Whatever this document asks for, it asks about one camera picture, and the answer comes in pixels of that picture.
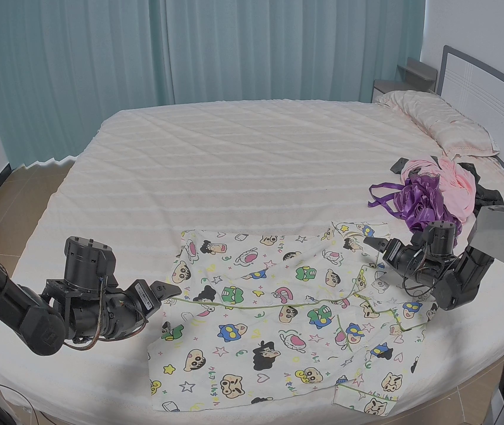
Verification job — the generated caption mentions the pale pink pillow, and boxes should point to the pale pink pillow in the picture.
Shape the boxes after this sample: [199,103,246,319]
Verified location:
[375,90,500,157]

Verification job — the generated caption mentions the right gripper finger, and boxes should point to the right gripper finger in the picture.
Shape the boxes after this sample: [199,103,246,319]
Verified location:
[363,236,390,254]

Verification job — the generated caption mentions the blue-green curtain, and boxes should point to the blue-green curtain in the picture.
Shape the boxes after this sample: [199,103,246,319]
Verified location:
[0,0,175,169]
[163,0,427,105]

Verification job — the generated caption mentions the bed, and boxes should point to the bed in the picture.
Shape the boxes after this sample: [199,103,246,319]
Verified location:
[0,45,504,425]

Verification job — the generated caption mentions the black cable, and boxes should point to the black cable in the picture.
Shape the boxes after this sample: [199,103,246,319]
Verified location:
[0,381,36,425]

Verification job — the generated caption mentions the white printed pyjama top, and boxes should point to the white printed pyjama top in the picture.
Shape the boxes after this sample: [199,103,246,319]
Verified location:
[147,220,439,416]

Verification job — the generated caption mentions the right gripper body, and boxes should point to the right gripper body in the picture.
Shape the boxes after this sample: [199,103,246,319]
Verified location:
[382,237,421,275]

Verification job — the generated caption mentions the grey bedside table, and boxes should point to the grey bedside table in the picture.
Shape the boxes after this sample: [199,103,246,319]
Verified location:
[372,58,438,103]

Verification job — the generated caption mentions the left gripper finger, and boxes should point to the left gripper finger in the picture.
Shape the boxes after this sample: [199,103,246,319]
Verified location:
[151,282,183,301]

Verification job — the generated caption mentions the pink garment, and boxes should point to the pink garment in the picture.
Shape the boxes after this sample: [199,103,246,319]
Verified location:
[400,155,477,223]

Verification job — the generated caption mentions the black garment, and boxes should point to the black garment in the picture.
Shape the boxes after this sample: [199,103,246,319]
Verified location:
[390,158,504,220]

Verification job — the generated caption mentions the purple satin garment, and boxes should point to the purple satin garment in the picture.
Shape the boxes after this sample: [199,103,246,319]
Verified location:
[369,173,464,247]

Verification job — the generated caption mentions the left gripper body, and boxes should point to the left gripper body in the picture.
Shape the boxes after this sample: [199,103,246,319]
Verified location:
[110,281,164,326]

